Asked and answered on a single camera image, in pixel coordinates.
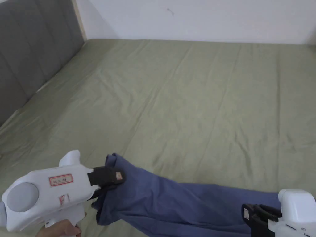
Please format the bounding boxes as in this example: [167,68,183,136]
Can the bed with pale green sheet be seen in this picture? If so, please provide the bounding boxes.
[0,39,316,237]

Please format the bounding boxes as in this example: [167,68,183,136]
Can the person's left hand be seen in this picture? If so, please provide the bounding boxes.
[35,218,82,237]

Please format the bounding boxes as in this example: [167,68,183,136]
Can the dark blue shirt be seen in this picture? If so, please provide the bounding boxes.
[92,153,283,237]

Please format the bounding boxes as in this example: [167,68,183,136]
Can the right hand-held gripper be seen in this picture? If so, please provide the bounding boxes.
[241,189,316,237]

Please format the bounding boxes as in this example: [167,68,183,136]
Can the grey padded headboard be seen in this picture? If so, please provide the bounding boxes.
[0,0,87,127]

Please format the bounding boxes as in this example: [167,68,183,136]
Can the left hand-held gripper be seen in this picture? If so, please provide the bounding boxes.
[0,150,127,233]

